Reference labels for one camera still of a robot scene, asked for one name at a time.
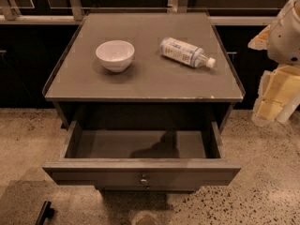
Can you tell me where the white ceramic bowl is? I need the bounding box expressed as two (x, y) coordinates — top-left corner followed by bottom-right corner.
(96, 40), (135, 72)

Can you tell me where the clear plastic water bottle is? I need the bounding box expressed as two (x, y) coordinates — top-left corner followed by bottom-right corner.
(159, 37), (216, 68)

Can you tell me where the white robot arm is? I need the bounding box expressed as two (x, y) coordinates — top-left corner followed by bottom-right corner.
(247, 0), (300, 127)

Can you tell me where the metal railing frame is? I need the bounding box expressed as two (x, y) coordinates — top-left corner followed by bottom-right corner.
(0, 0), (300, 26)

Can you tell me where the grey top drawer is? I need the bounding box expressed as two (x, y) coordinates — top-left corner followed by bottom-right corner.
(43, 122), (241, 191)

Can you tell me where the white cylindrical post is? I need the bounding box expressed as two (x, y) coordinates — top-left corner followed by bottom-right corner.
(277, 92), (300, 124)

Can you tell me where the grey drawer cabinet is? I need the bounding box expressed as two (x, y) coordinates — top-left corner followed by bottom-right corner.
(41, 12), (246, 193)

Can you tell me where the black object on floor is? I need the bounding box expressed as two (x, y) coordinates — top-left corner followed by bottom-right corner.
(35, 201), (54, 225)

